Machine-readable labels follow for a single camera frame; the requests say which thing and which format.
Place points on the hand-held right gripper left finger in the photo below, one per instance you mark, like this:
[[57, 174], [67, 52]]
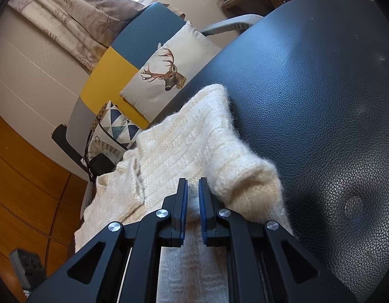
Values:
[[183, 208]]

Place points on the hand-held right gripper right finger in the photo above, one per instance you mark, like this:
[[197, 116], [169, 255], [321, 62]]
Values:
[[202, 211]]

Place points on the cream knit sweater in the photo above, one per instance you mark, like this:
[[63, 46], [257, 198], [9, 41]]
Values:
[[182, 145]]

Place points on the black handbag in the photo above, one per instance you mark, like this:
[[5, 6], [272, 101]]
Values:
[[101, 164]]

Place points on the triangle pattern pillow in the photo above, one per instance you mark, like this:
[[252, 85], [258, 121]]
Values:
[[118, 126]]

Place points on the wooden wardrobe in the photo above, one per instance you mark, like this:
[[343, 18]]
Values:
[[24, 180]]

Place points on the grey power strip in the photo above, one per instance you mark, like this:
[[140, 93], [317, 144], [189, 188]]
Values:
[[27, 265]]

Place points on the deer print pillow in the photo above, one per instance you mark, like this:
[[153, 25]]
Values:
[[191, 41]]

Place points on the grey yellow blue sofa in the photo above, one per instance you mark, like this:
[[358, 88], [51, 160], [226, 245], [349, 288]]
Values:
[[140, 31]]

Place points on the starfish print curtain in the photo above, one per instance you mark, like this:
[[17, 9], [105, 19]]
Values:
[[71, 12]]

